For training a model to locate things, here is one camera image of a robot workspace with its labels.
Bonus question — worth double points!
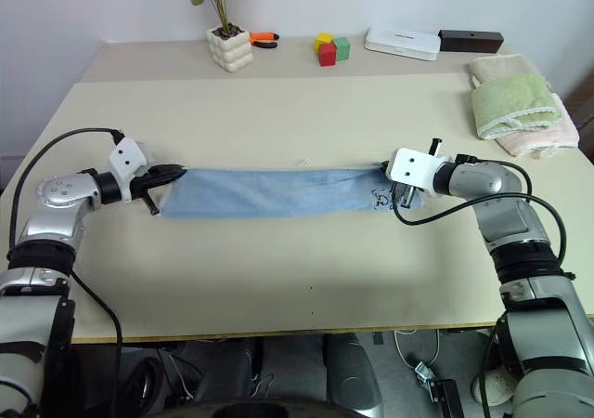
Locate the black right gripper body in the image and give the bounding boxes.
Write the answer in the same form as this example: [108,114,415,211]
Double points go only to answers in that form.
[392,137,443,212]

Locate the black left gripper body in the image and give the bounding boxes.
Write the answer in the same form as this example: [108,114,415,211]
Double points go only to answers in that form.
[130,164,164,217]

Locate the light blue towel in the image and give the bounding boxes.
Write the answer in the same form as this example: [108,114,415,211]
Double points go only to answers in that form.
[160,159,424,220]

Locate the folded green towel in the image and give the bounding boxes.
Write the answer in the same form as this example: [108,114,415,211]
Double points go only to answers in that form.
[471,73,559,141]

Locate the cream table mat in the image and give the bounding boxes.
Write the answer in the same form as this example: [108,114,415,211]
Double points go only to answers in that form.
[0,70,594,346]

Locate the green toy block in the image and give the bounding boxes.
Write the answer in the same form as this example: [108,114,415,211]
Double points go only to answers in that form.
[333,36,352,63]

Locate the flat white box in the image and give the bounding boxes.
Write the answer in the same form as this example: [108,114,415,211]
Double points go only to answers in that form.
[363,25,442,63]

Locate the red toy block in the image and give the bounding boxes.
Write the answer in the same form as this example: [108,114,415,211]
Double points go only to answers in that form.
[317,42,338,68]

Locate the green plant in white pot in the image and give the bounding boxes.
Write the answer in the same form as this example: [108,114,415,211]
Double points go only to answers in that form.
[174,0,255,73]

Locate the dark brown box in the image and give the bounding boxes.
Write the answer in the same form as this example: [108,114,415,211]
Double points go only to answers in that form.
[438,29,505,54]

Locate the stack of folded towels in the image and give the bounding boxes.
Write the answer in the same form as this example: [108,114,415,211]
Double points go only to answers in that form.
[467,53,582,160]

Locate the dark grey rounded housing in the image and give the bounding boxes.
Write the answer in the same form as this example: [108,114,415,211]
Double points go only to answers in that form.
[323,333,384,418]

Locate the speckled beige round object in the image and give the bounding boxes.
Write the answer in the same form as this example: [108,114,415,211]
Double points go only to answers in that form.
[470,366,517,408]

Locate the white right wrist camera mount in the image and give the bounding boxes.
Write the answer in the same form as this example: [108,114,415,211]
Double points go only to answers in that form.
[387,147,455,192]

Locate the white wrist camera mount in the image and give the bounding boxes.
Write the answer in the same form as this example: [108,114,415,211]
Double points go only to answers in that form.
[108,138,153,202]
[387,147,455,192]

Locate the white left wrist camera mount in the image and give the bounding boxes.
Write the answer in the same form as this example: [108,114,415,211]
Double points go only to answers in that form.
[108,138,153,202]

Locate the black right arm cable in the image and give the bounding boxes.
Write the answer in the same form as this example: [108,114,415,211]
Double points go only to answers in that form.
[392,155,570,280]

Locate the thin white cable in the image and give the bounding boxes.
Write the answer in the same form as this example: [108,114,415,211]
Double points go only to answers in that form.
[394,328,442,369]

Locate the orange-handled pliers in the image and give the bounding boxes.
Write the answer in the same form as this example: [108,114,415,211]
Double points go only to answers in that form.
[247,31,281,49]

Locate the black metal bracket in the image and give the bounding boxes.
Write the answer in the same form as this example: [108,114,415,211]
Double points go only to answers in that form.
[413,360,461,418]

